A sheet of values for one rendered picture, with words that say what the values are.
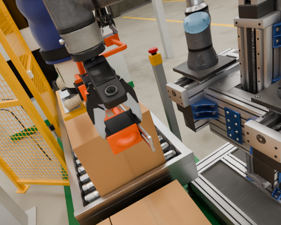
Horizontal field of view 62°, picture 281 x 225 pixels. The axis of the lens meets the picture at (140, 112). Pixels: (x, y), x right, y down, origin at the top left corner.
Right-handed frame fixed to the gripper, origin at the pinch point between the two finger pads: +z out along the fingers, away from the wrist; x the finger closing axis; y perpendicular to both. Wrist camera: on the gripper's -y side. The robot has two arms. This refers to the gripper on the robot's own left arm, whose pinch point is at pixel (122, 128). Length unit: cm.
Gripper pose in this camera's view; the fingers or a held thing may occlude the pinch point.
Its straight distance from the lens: 55.8
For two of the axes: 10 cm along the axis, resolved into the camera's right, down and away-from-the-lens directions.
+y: -3.8, -4.1, 8.3
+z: 2.9, 8.0, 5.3
